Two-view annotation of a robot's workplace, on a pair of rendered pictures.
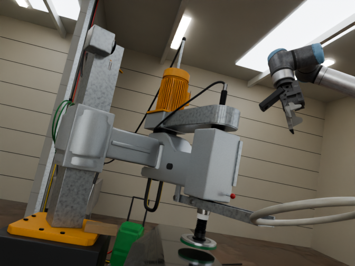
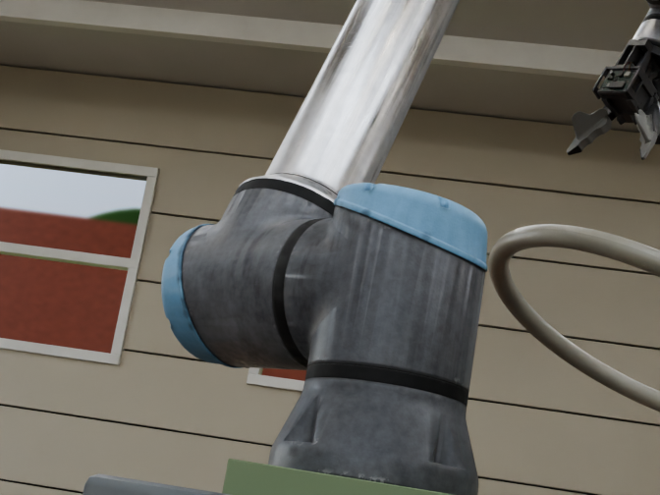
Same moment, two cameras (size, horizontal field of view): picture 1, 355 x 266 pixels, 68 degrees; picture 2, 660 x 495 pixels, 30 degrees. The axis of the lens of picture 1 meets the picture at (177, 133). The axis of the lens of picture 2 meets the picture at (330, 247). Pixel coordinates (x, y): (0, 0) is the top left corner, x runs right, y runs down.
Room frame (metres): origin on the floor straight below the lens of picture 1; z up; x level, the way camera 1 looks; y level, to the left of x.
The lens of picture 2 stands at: (1.23, -2.32, 0.81)
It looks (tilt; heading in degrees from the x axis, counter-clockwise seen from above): 14 degrees up; 109
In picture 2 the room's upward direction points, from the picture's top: 9 degrees clockwise
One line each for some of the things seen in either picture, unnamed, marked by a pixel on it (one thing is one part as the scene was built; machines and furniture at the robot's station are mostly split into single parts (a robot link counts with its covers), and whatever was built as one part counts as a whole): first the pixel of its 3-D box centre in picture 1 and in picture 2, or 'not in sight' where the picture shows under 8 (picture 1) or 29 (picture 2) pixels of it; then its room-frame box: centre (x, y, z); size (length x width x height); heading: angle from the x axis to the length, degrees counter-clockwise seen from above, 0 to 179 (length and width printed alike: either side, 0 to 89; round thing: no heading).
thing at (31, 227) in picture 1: (62, 226); not in sight; (1.83, 0.62, 0.76); 0.49 x 0.49 x 0.05; 5
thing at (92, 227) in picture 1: (101, 228); not in sight; (1.80, 0.37, 0.81); 0.20 x 0.10 x 0.05; 103
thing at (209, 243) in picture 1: (198, 240); not in sight; (1.66, -0.25, 0.88); 0.21 x 0.21 x 0.01
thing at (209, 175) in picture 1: (203, 165); not in sight; (1.73, -0.21, 1.32); 0.36 x 0.22 x 0.45; 32
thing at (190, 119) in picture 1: (187, 124); not in sight; (1.96, -0.06, 1.62); 0.96 x 0.25 x 0.17; 32
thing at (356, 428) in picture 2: not in sight; (379, 433); (0.93, -1.25, 0.93); 0.19 x 0.19 x 0.10
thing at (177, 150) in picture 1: (178, 164); not in sight; (2.00, -0.05, 1.31); 0.74 x 0.23 x 0.49; 32
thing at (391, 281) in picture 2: not in sight; (394, 287); (0.92, -1.24, 1.07); 0.17 x 0.15 x 0.18; 158
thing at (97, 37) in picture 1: (100, 42); not in sight; (1.68, 0.62, 2.00); 0.20 x 0.18 x 0.15; 95
